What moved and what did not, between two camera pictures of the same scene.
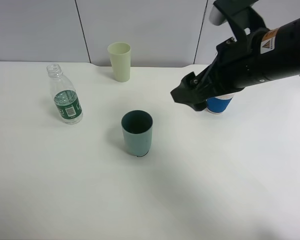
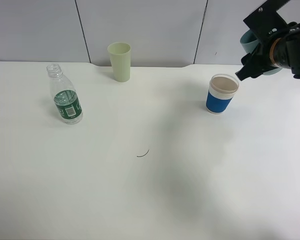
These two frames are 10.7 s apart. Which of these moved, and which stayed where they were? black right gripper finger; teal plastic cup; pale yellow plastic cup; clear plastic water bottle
Moved: black right gripper finger; teal plastic cup
Stayed: clear plastic water bottle; pale yellow plastic cup
